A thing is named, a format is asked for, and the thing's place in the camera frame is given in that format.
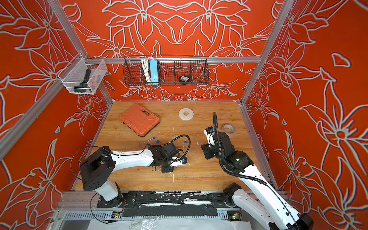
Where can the green black tool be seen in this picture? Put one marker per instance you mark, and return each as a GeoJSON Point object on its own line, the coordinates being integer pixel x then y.
{"type": "Point", "coordinates": [82, 87]}

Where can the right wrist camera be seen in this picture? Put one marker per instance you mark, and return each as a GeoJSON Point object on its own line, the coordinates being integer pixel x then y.
{"type": "Point", "coordinates": [209, 133]}

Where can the white tape roll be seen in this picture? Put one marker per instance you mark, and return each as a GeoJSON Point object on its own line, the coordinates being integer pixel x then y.
{"type": "Point", "coordinates": [186, 114]}

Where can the black wire basket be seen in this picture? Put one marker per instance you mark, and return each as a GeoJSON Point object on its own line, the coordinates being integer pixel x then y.
{"type": "Point", "coordinates": [137, 70]}

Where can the small black device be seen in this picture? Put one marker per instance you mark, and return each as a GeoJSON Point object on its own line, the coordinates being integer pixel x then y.
{"type": "Point", "coordinates": [184, 79]}

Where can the orange plastic tool case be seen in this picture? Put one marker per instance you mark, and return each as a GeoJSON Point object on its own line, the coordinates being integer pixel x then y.
{"type": "Point", "coordinates": [139, 119]}

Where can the clear tape roll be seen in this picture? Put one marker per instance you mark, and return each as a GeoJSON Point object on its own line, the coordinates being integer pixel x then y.
{"type": "Point", "coordinates": [228, 129]}

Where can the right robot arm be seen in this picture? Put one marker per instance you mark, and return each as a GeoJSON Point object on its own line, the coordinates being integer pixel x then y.
{"type": "Point", "coordinates": [269, 208]}

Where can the clear acrylic wall box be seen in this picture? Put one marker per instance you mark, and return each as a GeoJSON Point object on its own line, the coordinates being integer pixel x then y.
{"type": "Point", "coordinates": [74, 72]}

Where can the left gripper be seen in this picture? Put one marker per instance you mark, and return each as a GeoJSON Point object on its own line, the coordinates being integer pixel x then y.
{"type": "Point", "coordinates": [166, 170]}

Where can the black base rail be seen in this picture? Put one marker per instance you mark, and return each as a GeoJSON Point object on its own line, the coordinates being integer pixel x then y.
{"type": "Point", "coordinates": [171, 204]}

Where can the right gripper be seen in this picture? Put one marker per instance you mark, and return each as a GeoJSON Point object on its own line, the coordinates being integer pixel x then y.
{"type": "Point", "coordinates": [206, 150]}

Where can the light blue box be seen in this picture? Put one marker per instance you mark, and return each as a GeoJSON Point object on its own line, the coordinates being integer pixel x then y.
{"type": "Point", "coordinates": [154, 69]}

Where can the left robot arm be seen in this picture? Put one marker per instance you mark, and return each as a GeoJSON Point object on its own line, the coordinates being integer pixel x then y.
{"type": "Point", "coordinates": [95, 170]}

